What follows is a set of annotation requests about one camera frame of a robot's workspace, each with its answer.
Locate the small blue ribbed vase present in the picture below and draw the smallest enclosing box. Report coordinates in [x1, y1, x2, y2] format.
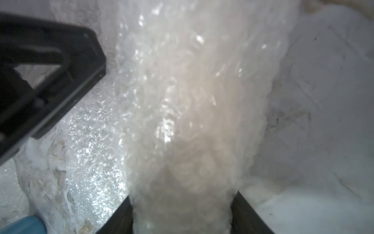
[1, 215, 47, 234]

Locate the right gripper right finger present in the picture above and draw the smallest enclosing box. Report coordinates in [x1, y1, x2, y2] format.
[230, 192, 274, 234]

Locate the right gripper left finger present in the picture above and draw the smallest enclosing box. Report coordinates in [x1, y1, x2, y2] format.
[96, 196, 133, 234]

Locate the clear bubble wrap sheet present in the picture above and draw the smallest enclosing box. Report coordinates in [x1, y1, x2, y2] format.
[15, 1, 299, 234]

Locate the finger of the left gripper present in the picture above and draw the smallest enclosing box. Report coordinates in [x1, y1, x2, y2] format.
[1, 12, 106, 163]

